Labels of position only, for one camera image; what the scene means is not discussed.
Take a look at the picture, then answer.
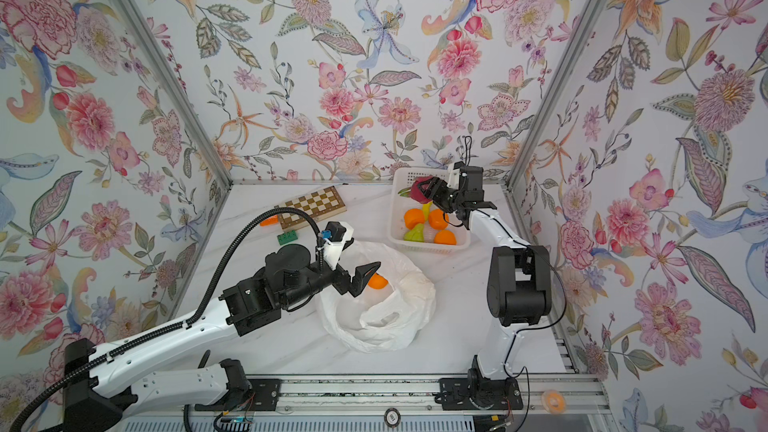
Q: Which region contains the black corrugated cable hose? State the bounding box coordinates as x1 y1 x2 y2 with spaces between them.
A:
8 207 325 432

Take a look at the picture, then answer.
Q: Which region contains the aluminium corner post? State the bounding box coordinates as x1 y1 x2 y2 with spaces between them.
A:
505 0 608 191
113 0 233 192

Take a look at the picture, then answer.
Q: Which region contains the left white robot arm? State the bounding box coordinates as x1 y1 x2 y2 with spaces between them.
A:
63 245 381 431

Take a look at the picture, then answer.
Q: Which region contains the green pear fruit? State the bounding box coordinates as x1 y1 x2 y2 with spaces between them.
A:
403 223 425 243

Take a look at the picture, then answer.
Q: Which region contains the orange tape roll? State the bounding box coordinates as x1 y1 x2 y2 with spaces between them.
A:
541 390 567 415

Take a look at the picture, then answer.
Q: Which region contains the aluminium back bottom rail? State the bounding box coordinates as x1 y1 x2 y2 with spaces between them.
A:
231 176 511 187

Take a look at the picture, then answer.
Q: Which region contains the red dragon fruit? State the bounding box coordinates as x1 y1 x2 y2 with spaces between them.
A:
397 182 430 205

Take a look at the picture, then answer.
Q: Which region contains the white translucent plastic bag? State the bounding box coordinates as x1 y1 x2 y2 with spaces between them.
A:
314 242 436 354

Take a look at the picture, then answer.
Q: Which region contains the wooden folding chessboard box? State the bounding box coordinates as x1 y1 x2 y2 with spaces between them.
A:
278 186 347 232

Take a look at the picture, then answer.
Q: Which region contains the orange toy building brick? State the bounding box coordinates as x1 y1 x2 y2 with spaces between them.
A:
259 215 279 227

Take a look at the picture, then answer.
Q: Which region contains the aluminium corner post right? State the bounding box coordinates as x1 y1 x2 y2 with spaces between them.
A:
505 0 608 191

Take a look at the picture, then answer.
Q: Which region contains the white perforated plastic basket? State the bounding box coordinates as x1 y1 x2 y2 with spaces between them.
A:
386 168 471 254

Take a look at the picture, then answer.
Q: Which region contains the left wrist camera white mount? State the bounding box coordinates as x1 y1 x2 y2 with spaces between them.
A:
320 221 354 270

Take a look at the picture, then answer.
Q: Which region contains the aluminium corner post left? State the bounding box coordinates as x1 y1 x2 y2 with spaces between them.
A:
113 0 233 192

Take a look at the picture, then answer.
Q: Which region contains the orange mandarin fruit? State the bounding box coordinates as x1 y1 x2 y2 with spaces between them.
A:
433 229 457 246
403 208 425 230
367 273 389 290
427 209 449 231

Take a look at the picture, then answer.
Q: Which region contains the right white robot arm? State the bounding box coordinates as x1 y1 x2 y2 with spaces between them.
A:
409 162 553 395

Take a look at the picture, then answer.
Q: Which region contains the green toy building brick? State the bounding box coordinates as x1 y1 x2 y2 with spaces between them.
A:
277 230 298 246

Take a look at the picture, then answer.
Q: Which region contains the yellow banana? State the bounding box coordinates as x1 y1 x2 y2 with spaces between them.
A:
422 202 432 221

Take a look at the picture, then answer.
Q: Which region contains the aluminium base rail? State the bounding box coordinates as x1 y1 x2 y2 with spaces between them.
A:
116 372 617 431

